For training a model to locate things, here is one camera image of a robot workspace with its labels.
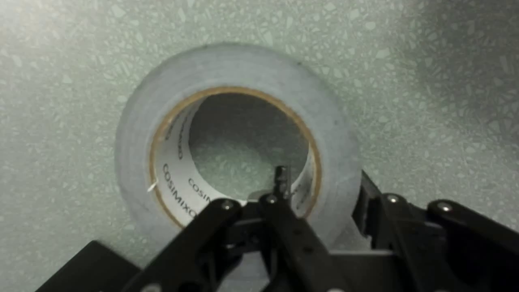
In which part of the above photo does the black duct tape roll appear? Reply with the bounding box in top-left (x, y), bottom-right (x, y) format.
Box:
top-left (113, 42), bottom-right (363, 253)

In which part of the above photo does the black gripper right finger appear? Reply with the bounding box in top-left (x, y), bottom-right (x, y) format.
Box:
top-left (350, 171), bottom-right (519, 292)

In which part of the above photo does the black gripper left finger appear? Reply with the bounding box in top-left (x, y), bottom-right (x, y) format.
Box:
top-left (121, 164), bottom-right (353, 292)

